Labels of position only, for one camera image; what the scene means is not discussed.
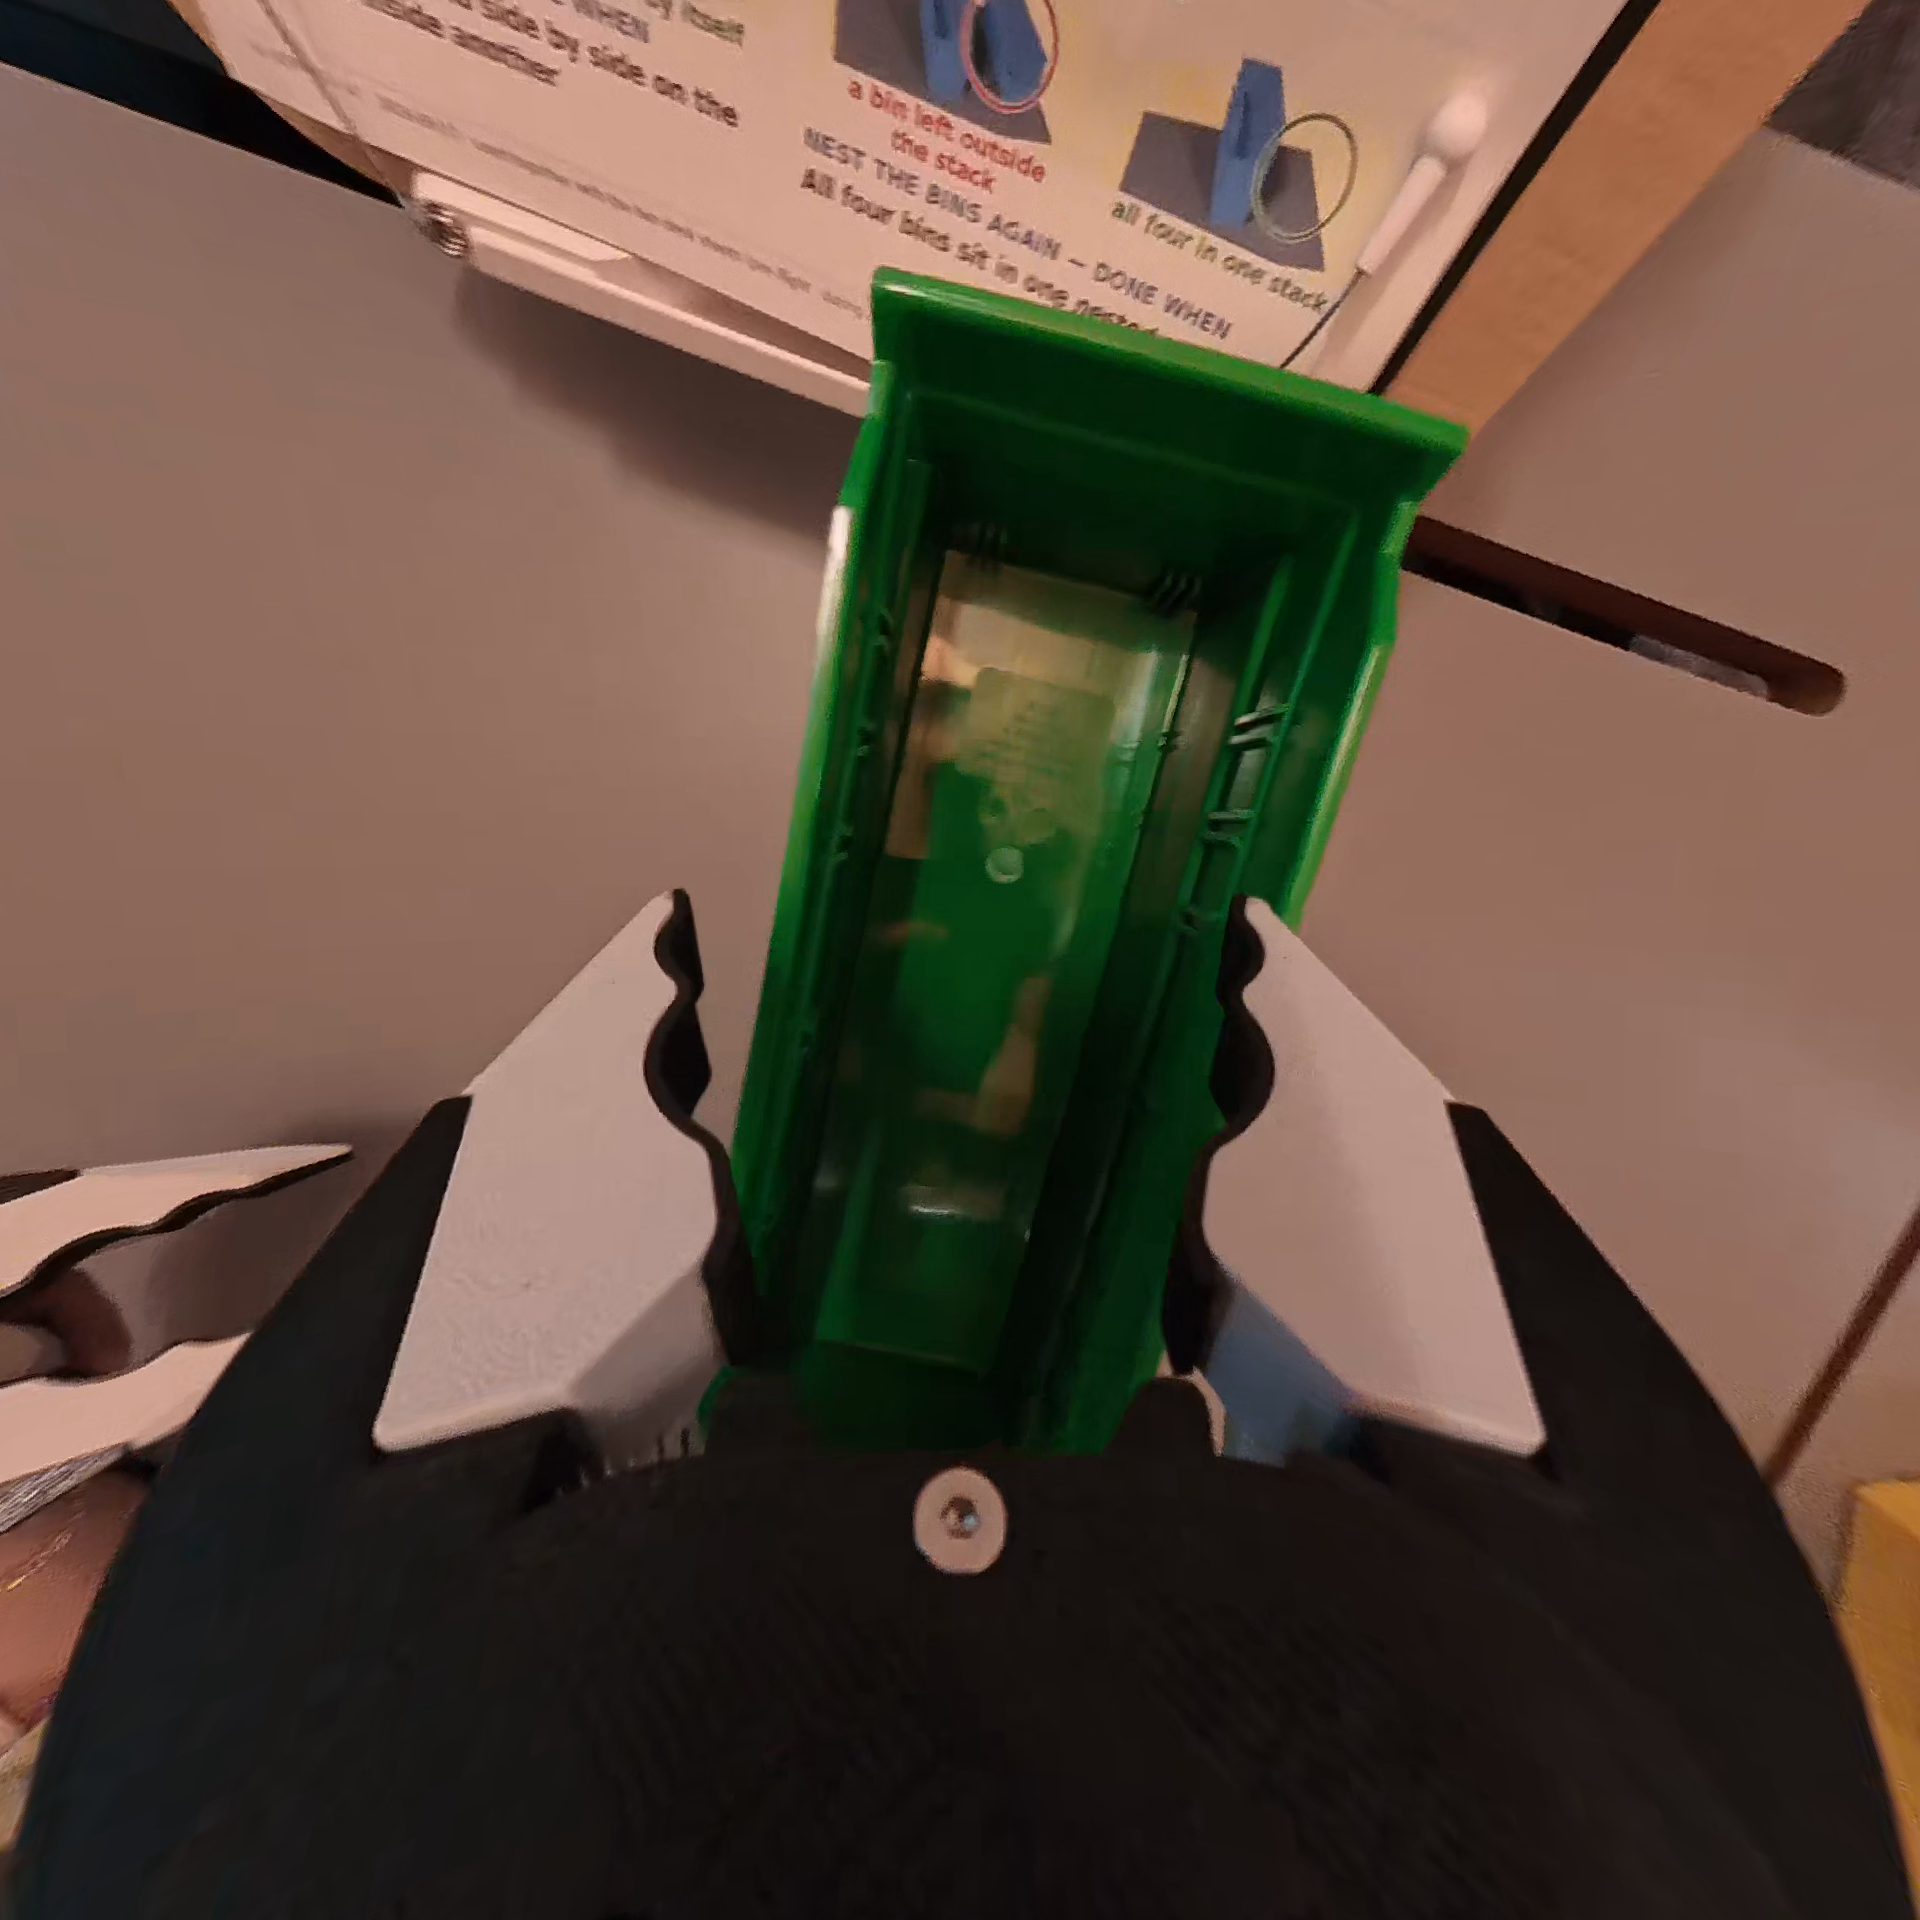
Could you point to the white poster clip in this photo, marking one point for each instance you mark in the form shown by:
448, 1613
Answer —
1447, 136

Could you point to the green plastic bin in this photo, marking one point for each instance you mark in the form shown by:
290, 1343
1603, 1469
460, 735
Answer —
1140, 493

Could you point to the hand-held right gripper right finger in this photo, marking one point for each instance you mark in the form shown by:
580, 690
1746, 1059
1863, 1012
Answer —
1367, 1217

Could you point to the instruction poster sheet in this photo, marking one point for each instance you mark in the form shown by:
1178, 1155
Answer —
599, 153

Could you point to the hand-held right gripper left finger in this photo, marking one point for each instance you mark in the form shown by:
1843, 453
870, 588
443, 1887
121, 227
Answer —
557, 1200

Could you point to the stack of yellow bins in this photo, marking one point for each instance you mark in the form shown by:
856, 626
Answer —
1887, 1621

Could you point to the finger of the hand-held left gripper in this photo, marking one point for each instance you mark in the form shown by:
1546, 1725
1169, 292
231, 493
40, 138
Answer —
88, 1217
76, 1418

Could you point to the instruction sheet on board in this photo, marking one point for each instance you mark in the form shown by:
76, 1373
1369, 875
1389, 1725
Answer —
1622, 227

